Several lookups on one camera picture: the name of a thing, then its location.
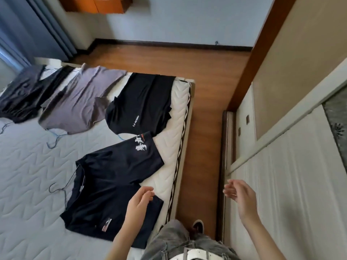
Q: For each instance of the person's right hand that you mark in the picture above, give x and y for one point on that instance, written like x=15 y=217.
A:
x=245 y=200

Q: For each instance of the person's left hand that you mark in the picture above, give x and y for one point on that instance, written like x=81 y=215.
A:
x=138 y=208

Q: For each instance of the white wardrobe with wooden side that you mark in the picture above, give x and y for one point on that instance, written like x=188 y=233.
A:
x=292 y=173

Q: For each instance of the black Li-Ning t-shirt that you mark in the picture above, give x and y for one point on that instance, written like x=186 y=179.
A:
x=143 y=105

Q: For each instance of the bed with white quilted mattress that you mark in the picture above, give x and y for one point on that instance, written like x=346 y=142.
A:
x=27 y=186

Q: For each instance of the grey-brown t-shirt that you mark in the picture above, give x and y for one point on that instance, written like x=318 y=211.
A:
x=78 y=102

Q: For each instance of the black long pants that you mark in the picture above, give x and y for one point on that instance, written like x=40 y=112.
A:
x=24 y=94

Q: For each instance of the person's left forearm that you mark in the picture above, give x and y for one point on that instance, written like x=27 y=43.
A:
x=124 y=243

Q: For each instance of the person's right forearm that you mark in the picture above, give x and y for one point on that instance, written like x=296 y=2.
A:
x=263 y=241

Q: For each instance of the person's grey trousers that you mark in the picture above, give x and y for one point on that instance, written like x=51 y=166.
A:
x=170 y=238

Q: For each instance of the person's right black shoe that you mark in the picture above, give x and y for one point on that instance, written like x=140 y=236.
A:
x=198 y=226

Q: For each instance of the person's white belt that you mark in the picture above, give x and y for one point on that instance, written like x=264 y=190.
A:
x=195 y=253

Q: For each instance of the blue curtain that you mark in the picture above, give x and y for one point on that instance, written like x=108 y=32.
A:
x=29 y=27

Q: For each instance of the orange wooden wall shelf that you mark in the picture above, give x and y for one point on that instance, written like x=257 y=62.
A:
x=95 y=4

